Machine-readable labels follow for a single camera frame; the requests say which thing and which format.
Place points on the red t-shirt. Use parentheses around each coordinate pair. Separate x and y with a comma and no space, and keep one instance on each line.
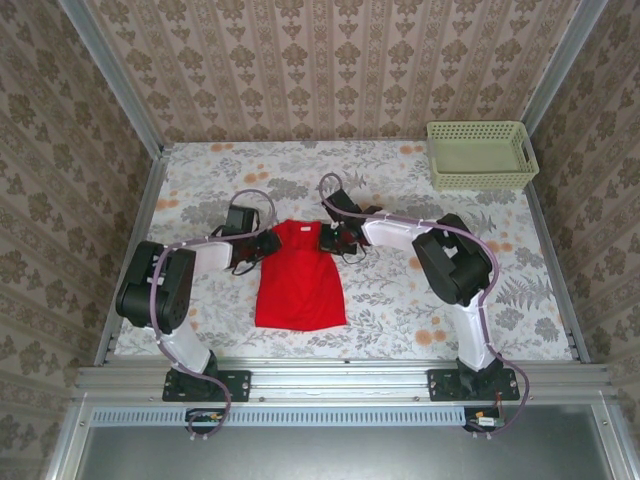
(300,285)

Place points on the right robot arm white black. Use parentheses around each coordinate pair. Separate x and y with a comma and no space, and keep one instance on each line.
(450,260)

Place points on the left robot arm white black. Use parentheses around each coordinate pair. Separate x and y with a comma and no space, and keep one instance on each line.
(160,295)

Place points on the floral table cover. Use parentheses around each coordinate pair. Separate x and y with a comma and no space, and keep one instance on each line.
(400,310)

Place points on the cream perforated plastic basket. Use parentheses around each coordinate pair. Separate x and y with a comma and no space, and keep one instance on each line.
(480,180)

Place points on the small connector board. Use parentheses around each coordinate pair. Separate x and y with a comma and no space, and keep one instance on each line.
(205,419)
(484,421)

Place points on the grey sheet metal panel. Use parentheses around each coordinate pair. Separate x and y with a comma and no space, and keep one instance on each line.
(325,455)

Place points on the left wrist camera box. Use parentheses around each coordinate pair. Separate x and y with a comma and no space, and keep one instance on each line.
(240,219)

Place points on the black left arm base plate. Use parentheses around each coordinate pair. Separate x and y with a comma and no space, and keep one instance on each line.
(235,386)

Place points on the aluminium frame rail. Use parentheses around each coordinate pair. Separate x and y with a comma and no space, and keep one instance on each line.
(340,382)

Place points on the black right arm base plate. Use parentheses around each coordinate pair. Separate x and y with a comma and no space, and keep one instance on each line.
(442,385)

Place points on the aluminium corner post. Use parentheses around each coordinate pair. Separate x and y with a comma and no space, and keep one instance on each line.
(560,70)
(115,85)

